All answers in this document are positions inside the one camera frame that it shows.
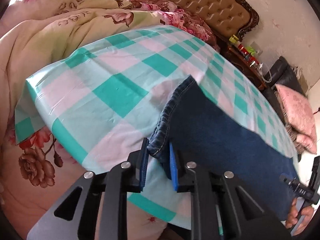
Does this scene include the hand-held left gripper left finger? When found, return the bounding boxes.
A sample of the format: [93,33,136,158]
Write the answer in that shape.
[26,137,150,240]

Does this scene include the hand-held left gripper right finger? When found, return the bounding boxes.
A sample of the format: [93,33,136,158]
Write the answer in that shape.
[169,142,293,240]

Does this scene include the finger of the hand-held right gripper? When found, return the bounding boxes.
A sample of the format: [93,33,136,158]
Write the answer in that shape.
[311,156,320,192]

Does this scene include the blue denim pants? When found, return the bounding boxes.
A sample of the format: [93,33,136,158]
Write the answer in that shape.
[147,75,300,222]

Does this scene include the person's right hand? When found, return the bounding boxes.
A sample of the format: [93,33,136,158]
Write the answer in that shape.
[285,197,314,228]

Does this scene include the brown plaid blanket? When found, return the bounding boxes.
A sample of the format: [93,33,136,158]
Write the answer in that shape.
[285,124,305,153]

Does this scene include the large pink floral pillow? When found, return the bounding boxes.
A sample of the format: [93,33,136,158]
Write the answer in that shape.
[275,84,317,154]

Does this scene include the green white checkered tablecloth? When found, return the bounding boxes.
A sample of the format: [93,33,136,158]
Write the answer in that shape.
[14,24,300,230]

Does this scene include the black leather armchair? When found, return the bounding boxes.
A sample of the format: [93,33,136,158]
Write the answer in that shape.
[264,56,306,120]

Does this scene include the dark wooden nightstand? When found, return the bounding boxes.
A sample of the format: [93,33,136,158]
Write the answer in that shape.
[221,40,268,90]

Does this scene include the floral quilt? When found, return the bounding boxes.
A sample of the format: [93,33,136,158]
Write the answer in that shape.
[0,0,218,240]

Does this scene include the tufted carved wooden headboard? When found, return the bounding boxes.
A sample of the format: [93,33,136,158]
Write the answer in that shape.
[107,0,260,42]

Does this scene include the white wall socket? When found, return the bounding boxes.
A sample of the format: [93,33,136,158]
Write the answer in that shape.
[252,41,264,56]

